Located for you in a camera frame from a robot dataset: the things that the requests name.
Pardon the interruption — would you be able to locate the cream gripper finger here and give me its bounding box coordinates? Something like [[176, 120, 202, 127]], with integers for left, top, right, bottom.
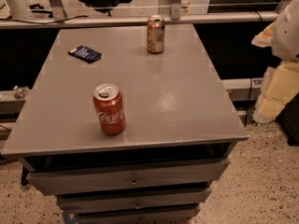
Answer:
[[251, 21, 276, 48], [253, 61, 299, 123]]

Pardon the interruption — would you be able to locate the orange soda can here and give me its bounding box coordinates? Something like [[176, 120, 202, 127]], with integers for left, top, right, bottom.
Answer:
[[147, 15, 165, 53]]

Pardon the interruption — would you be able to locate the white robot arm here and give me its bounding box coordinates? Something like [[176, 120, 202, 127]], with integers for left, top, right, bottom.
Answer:
[[251, 0, 299, 123]]

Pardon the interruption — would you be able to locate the red Coca-Cola can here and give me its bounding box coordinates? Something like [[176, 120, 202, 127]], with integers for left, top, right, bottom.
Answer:
[[93, 83, 125, 135]]

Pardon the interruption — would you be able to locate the middle grey drawer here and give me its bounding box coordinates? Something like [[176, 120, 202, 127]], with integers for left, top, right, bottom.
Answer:
[[58, 187, 211, 214]]

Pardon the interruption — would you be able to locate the grey drawer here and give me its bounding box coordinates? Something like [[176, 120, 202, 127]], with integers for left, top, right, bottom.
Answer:
[[75, 204, 199, 224], [58, 187, 211, 214], [27, 158, 230, 195]]

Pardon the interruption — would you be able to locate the grey drawer cabinet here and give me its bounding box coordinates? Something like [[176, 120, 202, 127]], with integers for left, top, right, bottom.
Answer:
[[3, 25, 247, 224]]

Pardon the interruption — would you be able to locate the bottom grey drawer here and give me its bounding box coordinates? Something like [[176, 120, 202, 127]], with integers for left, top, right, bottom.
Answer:
[[75, 204, 199, 224]]

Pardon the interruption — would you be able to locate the dark blue snack packet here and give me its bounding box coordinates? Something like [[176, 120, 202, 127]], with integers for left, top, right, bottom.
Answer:
[[68, 46, 102, 63]]

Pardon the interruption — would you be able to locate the small crumpled clear object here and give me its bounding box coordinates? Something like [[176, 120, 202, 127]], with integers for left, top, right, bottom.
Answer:
[[13, 86, 30, 99]]

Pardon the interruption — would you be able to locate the top grey drawer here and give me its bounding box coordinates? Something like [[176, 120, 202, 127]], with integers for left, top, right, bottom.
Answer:
[[27, 158, 230, 195]]

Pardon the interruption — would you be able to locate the black cable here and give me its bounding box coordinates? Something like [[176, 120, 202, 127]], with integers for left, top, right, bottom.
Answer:
[[0, 14, 89, 25]]

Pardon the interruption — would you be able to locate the grey metal rail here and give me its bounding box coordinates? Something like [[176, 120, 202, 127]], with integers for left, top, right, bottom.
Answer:
[[0, 11, 278, 30]]

